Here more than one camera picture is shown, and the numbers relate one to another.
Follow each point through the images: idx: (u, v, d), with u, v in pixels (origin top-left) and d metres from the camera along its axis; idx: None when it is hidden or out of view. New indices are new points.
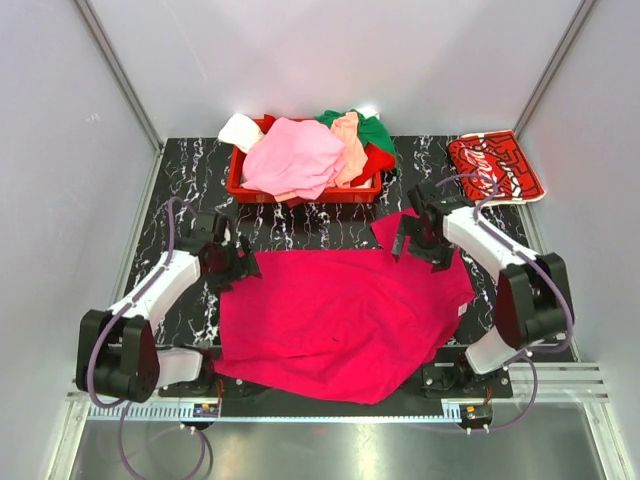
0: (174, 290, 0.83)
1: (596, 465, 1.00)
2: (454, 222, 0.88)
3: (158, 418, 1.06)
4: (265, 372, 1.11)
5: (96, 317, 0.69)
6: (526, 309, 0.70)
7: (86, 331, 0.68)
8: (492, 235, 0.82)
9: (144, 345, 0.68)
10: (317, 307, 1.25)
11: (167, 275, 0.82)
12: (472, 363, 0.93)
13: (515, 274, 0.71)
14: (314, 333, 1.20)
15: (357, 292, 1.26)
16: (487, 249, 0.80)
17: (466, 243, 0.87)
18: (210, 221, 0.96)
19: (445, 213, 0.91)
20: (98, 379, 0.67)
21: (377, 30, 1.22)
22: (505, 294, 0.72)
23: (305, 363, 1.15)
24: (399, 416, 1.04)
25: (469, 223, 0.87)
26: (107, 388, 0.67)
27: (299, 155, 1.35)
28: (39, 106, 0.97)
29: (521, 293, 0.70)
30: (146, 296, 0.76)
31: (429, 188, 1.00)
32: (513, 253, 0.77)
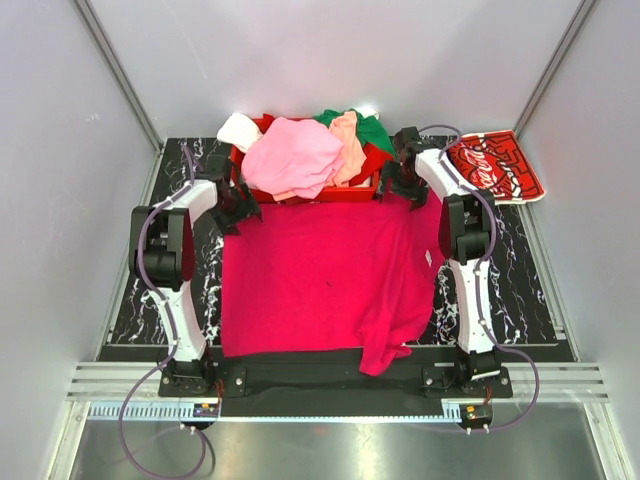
0: (198, 205, 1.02)
1: (596, 466, 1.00)
2: (421, 158, 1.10)
3: (159, 418, 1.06)
4: (271, 330, 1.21)
5: (144, 210, 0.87)
6: (458, 229, 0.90)
7: (137, 219, 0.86)
8: (446, 171, 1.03)
9: (185, 231, 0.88)
10: (315, 261, 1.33)
11: (191, 191, 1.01)
12: (464, 343, 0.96)
13: (455, 200, 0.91)
14: (316, 290, 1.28)
15: (355, 251, 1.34)
16: (441, 182, 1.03)
17: (428, 176, 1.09)
18: (220, 163, 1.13)
19: (419, 151, 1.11)
20: (150, 263, 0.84)
21: (377, 29, 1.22)
22: (444, 214, 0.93)
23: (309, 317, 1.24)
24: (399, 416, 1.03)
25: (433, 160, 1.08)
26: (157, 269, 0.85)
27: (297, 154, 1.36)
28: (38, 107, 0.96)
29: (458, 213, 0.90)
30: (181, 199, 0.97)
31: (411, 133, 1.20)
32: (459, 186, 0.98)
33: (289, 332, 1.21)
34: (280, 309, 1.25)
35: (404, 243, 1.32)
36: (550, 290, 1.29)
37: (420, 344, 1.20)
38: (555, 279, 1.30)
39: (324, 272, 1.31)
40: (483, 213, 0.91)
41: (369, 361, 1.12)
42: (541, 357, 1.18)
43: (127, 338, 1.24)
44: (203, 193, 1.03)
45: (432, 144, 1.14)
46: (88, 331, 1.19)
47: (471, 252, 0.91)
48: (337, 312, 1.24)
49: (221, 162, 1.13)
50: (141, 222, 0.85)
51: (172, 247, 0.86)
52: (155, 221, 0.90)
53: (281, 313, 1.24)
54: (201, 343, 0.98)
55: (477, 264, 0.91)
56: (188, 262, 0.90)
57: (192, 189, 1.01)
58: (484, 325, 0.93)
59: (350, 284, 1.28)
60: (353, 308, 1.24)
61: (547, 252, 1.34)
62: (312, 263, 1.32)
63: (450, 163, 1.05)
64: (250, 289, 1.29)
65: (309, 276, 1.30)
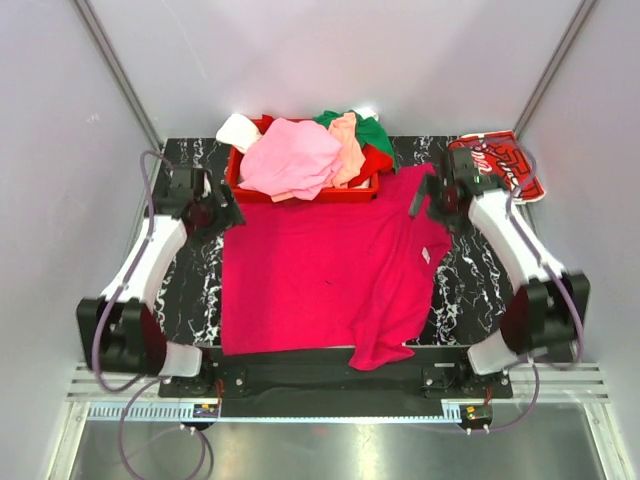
0: (162, 259, 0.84)
1: (596, 466, 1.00)
2: (483, 206, 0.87)
3: (159, 418, 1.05)
4: (272, 326, 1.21)
5: (92, 304, 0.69)
6: (536, 324, 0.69)
7: (83, 320, 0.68)
8: (521, 238, 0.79)
9: (147, 324, 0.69)
10: (315, 258, 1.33)
11: (153, 246, 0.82)
12: (474, 364, 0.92)
13: (535, 288, 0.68)
14: (316, 287, 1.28)
15: (355, 248, 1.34)
16: (513, 252, 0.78)
17: (490, 231, 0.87)
18: (189, 177, 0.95)
19: (475, 193, 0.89)
20: (109, 362, 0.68)
21: (377, 29, 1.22)
22: (521, 310, 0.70)
23: (309, 313, 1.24)
24: (399, 416, 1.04)
25: (500, 214, 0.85)
26: (118, 366, 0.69)
27: (296, 155, 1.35)
28: (37, 106, 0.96)
29: (538, 307, 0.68)
30: (137, 273, 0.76)
31: (462, 158, 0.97)
32: (540, 265, 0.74)
33: (288, 329, 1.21)
34: (280, 306, 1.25)
35: (403, 241, 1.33)
36: None
37: (420, 344, 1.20)
38: None
39: (325, 269, 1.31)
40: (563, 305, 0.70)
41: (365, 357, 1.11)
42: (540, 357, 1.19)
43: None
44: (165, 249, 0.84)
45: (493, 186, 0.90)
46: None
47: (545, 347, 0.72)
48: (337, 308, 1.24)
49: (190, 176, 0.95)
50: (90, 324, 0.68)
51: (131, 343, 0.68)
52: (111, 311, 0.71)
53: (280, 309, 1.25)
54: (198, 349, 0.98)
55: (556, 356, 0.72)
56: (157, 344, 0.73)
57: (150, 247, 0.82)
58: (493, 367, 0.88)
59: (350, 281, 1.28)
60: (352, 304, 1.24)
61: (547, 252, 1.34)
62: (313, 260, 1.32)
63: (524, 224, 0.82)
64: (251, 286, 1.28)
65: (309, 272, 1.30)
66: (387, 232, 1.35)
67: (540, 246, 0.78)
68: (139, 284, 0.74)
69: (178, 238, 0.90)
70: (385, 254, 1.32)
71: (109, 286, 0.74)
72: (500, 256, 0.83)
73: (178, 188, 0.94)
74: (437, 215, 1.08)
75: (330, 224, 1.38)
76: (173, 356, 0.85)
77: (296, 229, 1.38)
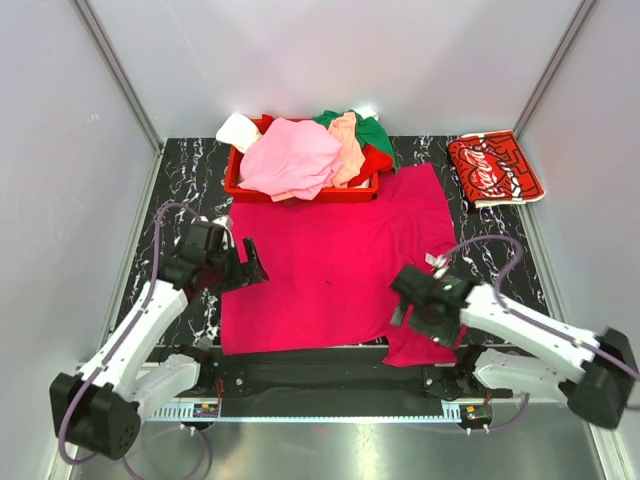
0: (152, 335, 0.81)
1: (596, 465, 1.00)
2: (477, 313, 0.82)
3: (156, 418, 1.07)
4: (273, 325, 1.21)
5: (66, 385, 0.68)
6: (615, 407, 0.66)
7: (56, 398, 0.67)
8: (536, 326, 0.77)
9: (118, 414, 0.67)
10: (314, 259, 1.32)
11: (145, 320, 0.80)
12: (484, 381, 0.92)
13: (597, 377, 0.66)
14: (315, 287, 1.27)
15: (354, 248, 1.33)
16: (543, 347, 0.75)
17: (504, 334, 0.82)
18: (203, 236, 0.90)
19: (463, 304, 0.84)
20: (76, 434, 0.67)
21: (376, 30, 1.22)
22: (591, 397, 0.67)
23: (308, 314, 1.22)
24: (399, 416, 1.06)
25: (498, 311, 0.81)
26: (84, 442, 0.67)
27: (296, 155, 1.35)
28: (38, 107, 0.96)
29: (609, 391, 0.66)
30: (121, 352, 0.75)
31: (412, 272, 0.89)
32: (577, 346, 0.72)
33: (289, 327, 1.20)
34: (281, 305, 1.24)
35: (403, 242, 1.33)
36: (550, 291, 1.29)
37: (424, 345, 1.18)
38: (555, 279, 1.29)
39: (325, 268, 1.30)
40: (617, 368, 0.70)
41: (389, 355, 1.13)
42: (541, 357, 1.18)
43: None
44: (157, 325, 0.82)
45: (468, 285, 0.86)
46: (89, 331, 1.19)
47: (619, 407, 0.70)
48: (352, 307, 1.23)
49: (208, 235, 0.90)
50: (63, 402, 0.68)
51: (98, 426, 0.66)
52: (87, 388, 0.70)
53: (279, 310, 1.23)
54: (194, 359, 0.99)
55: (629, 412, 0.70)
56: (131, 422, 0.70)
57: (138, 327, 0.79)
58: (510, 385, 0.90)
59: (350, 281, 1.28)
60: (373, 302, 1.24)
61: (547, 253, 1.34)
62: (314, 260, 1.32)
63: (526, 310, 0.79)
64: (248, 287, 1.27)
65: (309, 273, 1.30)
66: (387, 232, 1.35)
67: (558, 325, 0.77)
68: (118, 369, 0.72)
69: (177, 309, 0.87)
70: (390, 253, 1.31)
71: (88, 363, 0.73)
72: (527, 350, 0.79)
73: (189, 246, 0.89)
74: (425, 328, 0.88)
75: (330, 224, 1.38)
76: (159, 395, 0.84)
77: (296, 230, 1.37)
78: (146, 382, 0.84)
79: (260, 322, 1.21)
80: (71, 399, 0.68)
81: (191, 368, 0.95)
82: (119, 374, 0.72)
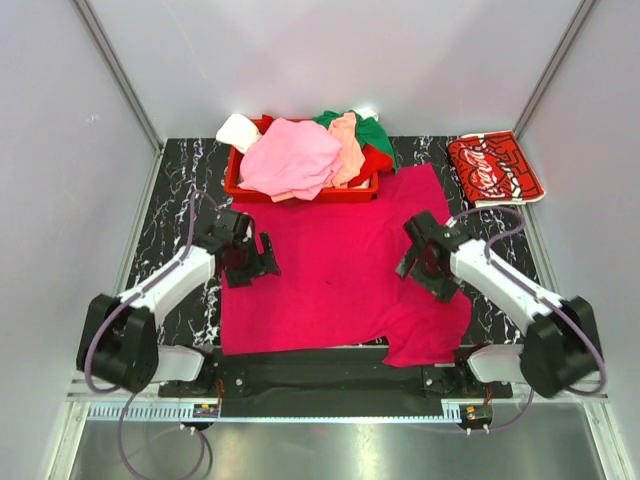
0: (183, 287, 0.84)
1: (596, 466, 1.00)
2: (463, 260, 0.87)
3: (157, 418, 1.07)
4: (274, 325, 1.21)
5: (105, 303, 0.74)
6: (558, 361, 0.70)
7: (94, 314, 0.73)
8: (507, 275, 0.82)
9: (146, 335, 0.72)
10: (314, 259, 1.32)
11: (180, 270, 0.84)
12: (476, 372, 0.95)
13: (544, 328, 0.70)
14: (315, 287, 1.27)
15: (354, 249, 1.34)
16: (509, 296, 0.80)
17: (480, 282, 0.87)
18: (233, 220, 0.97)
19: (452, 248, 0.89)
20: (97, 362, 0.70)
21: (376, 30, 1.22)
22: (536, 349, 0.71)
23: (308, 314, 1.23)
24: (399, 416, 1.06)
25: (481, 261, 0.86)
26: (105, 366, 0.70)
27: (296, 155, 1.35)
28: (37, 106, 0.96)
29: (554, 345, 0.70)
30: (157, 286, 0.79)
31: (426, 219, 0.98)
32: (537, 299, 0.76)
33: (289, 327, 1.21)
34: (281, 305, 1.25)
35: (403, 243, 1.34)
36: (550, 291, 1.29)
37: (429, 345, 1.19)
38: (555, 280, 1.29)
39: (325, 268, 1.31)
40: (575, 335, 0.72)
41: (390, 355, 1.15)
42: None
43: None
44: (191, 274, 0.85)
45: (464, 238, 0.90)
46: None
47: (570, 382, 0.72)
48: (353, 307, 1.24)
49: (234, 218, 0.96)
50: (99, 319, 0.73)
51: (125, 350, 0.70)
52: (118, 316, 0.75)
53: (279, 310, 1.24)
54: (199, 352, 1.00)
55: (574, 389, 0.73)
56: (148, 360, 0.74)
57: (174, 271, 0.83)
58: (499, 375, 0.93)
59: (350, 282, 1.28)
60: (373, 302, 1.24)
61: (547, 252, 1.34)
62: (314, 260, 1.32)
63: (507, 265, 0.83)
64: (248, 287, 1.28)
65: (309, 273, 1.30)
66: (387, 234, 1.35)
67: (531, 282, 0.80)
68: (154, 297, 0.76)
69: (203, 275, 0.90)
70: (390, 254, 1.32)
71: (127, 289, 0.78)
72: (497, 300, 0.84)
73: (220, 227, 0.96)
74: (423, 279, 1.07)
75: (330, 225, 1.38)
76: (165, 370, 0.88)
77: (297, 230, 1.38)
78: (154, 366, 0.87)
79: (260, 323, 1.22)
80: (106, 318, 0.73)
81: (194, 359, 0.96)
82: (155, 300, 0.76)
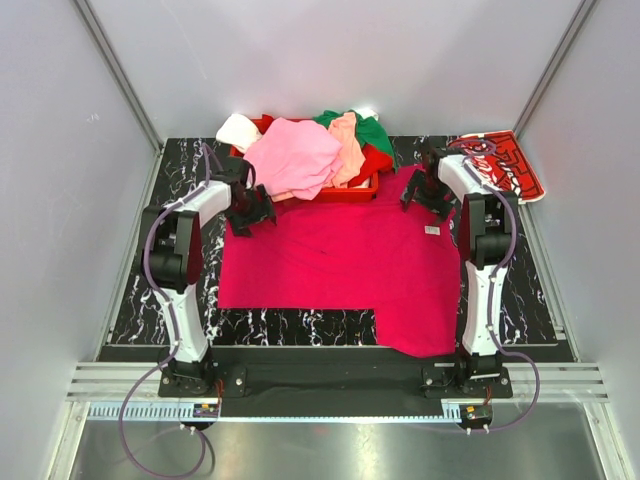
0: (211, 206, 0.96)
1: (596, 466, 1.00)
2: (445, 162, 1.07)
3: (159, 418, 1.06)
4: (272, 290, 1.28)
5: (155, 210, 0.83)
6: (478, 228, 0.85)
7: (145, 221, 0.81)
8: (470, 174, 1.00)
9: (195, 234, 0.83)
10: (314, 252, 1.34)
11: (205, 194, 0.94)
12: (467, 343, 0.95)
13: (475, 198, 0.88)
14: (314, 279, 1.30)
15: (353, 243, 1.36)
16: (465, 185, 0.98)
17: (453, 182, 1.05)
18: (237, 165, 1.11)
19: (441, 156, 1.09)
20: (156, 263, 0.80)
21: (376, 29, 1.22)
22: (465, 216, 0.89)
23: (306, 305, 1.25)
24: (399, 416, 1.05)
25: (456, 165, 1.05)
26: (162, 265, 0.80)
27: (296, 155, 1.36)
28: (38, 108, 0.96)
29: (478, 212, 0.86)
30: (194, 200, 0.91)
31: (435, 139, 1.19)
32: (482, 187, 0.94)
33: (285, 294, 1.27)
34: (280, 286, 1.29)
35: (402, 238, 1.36)
36: (549, 291, 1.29)
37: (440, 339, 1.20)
38: (555, 280, 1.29)
39: (321, 239, 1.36)
40: (504, 215, 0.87)
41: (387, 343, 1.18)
42: (540, 357, 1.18)
43: (127, 338, 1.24)
44: (216, 196, 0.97)
45: (456, 152, 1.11)
46: (89, 331, 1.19)
47: (490, 255, 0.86)
48: (350, 284, 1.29)
49: (238, 162, 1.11)
50: (151, 222, 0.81)
51: (179, 248, 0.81)
52: (165, 222, 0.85)
53: (278, 301, 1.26)
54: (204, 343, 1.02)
55: (494, 270, 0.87)
56: (195, 265, 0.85)
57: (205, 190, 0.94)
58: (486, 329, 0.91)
59: (348, 273, 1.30)
60: (369, 276, 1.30)
61: (547, 252, 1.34)
62: (313, 252, 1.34)
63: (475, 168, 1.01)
64: (249, 279, 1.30)
65: (308, 265, 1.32)
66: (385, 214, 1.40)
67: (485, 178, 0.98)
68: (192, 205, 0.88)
69: (224, 200, 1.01)
70: (387, 233, 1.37)
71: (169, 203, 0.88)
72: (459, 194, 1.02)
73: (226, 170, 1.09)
74: (427, 202, 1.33)
75: (331, 219, 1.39)
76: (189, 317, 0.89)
77: (296, 222, 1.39)
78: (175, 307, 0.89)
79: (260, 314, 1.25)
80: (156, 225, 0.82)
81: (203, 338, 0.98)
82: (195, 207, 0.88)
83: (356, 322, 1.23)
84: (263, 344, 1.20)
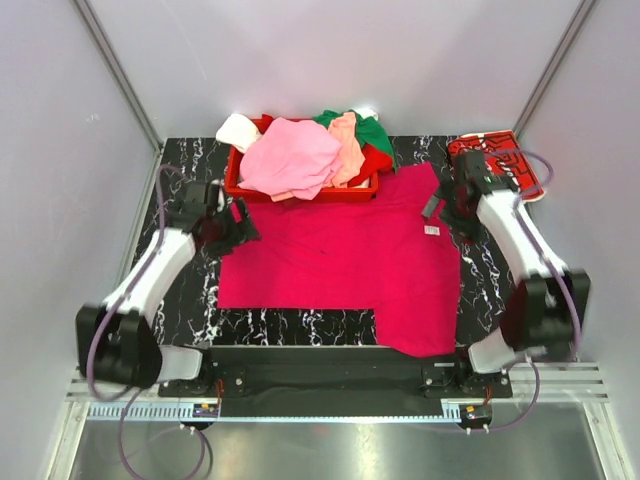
0: (168, 274, 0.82)
1: (596, 466, 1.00)
2: (490, 203, 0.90)
3: (158, 418, 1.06)
4: (272, 290, 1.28)
5: (93, 313, 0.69)
6: (533, 320, 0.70)
7: (82, 327, 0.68)
8: (526, 233, 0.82)
9: (143, 337, 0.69)
10: (314, 252, 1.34)
11: (159, 260, 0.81)
12: (473, 362, 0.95)
13: (536, 284, 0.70)
14: (313, 279, 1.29)
15: (353, 243, 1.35)
16: (516, 247, 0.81)
17: (496, 231, 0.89)
18: (203, 193, 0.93)
19: (485, 192, 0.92)
20: (103, 371, 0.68)
21: (376, 29, 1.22)
22: (517, 301, 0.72)
23: (306, 305, 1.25)
24: (399, 416, 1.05)
25: (506, 211, 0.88)
26: (110, 375, 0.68)
27: (295, 155, 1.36)
28: (38, 107, 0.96)
29: (537, 304, 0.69)
30: (143, 279, 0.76)
31: (476, 161, 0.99)
32: (542, 260, 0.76)
33: (285, 294, 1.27)
34: (279, 286, 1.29)
35: (402, 238, 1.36)
36: None
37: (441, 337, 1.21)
38: None
39: (321, 239, 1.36)
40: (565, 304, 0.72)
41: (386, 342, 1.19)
42: None
43: None
44: (171, 260, 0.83)
45: (504, 185, 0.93)
46: None
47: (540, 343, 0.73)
48: (349, 284, 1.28)
49: (205, 191, 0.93)
50: (90, 329, 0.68)
51: (126, 356, 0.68)
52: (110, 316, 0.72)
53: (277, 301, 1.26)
54: (197, 352, 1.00)
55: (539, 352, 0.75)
56: (152, 359, 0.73)
57: (157, 258, 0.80)
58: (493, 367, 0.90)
59: (347, 274, 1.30)
60: (369, 277, 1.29)
61: None
62: (312, 252, 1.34)
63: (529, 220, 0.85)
64: (248, 279, 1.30)
65: (307, 266, 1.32)
66: (385, 214, 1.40)
67: (544, 243, 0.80)
68: (139, 296, 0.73)
69: (186, 253, 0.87)
70: (387, 233, 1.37)
71: (111, 293, 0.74)
72: (504, 249, 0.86)
73: (191, 202, 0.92)
74: (453, 220, 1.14)
75: (331, 220, 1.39)
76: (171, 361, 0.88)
77: (296, 223, 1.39)
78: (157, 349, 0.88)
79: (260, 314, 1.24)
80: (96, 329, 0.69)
81: (194, 355, 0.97)
82: (142, 298, 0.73)
83: (356, 322, 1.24)
84: (263, 344, 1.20)
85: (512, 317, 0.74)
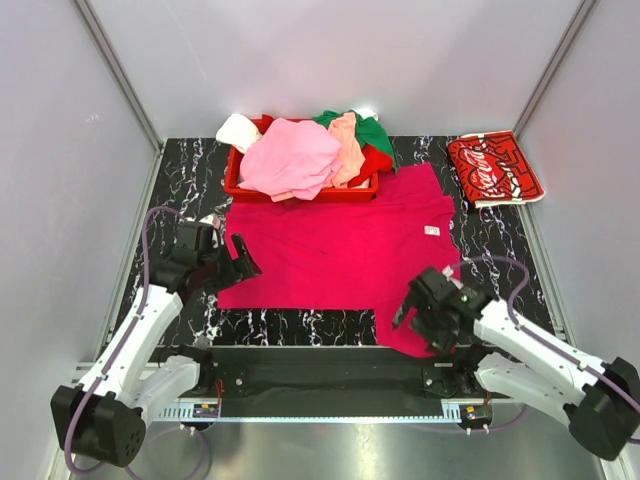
0: (150, 341, 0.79)
1: (596, 465, 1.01)
2: (488, 325, 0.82)
3: (158, 418, 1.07)
4: (270, 290, 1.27)
5: (68, 394, 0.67)
6: (611, 432, 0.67)
7: (58, 410, 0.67)
8: (546, 345, 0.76)
9: (122, 417, 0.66)
10: (313, 252, 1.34)
11: (142, 325, 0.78)
12: (481, 381, 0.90)
13: (598, 401, 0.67)
14: (313, 279, 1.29)
15: (353, 243, 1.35)
16: (547, 365, 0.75)
17: (507, 348, 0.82)
18: (193, 236, 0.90)
19: (474, 315, 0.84)
20: (83, 448, 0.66)
21: (376, 29, 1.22)
22: (584, 421, 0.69)
23: (305, 306, 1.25)
24: (400, 416, 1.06)
25: (509, 328, 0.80)
26: (89, 452, 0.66)
27: (295, 155, 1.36)
28: (38, 107, 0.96)
29: (608, 418, 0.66)
30: (121, 358, 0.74)
31: (437, 279, 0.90)
32: (582, 369, 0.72)
33: (285, 294, 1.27)
34: (278, 286, 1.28)
35: (402, 239, 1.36)
36: (550, 290, 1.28)
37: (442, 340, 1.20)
38: (555, 280, 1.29)
39: (321, 239, 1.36)
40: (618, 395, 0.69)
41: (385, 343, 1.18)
42: None
43: None
44: (153, 329, 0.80)
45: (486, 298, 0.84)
46: (89, 331, 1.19)
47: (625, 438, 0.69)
48: (349, 285, 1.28)
49: (194, 236, 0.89)
50: (65, 411, 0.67)
51: (103, 438, 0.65)
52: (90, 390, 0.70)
53: (276, 301, 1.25)
54: (194, 359, 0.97)
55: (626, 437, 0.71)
56: (136, 431, 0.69)
57: (135, 331, 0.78)
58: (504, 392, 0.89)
59: (347, 274, 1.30)
60: (369, 277, 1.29)
61: (547, 252, 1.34)
62: (313, 252, 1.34)
63: (536, 330, 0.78)
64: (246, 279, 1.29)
65: (307, 266, 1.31)
66: (385, 214, 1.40)
67: (569, 348, 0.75)
68: (118, 377, 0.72)
69: (173, 308, 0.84)
70: (387, 233, 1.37)
71: (89, 372, 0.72)
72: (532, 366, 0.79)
73: (180, 248, 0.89)
74: (427, 330, 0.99)
75: (331, 220, 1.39)
76: (162, 398, 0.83)
77: (296, 223, 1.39)
78: (149, 386, 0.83)
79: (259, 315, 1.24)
80: (74, 409, 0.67)
81: (191, 368, 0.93)
82: (120, 381, 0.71)
83: (356, 322, 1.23)
84: (263, 345, 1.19)
85: (586, 432, 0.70)
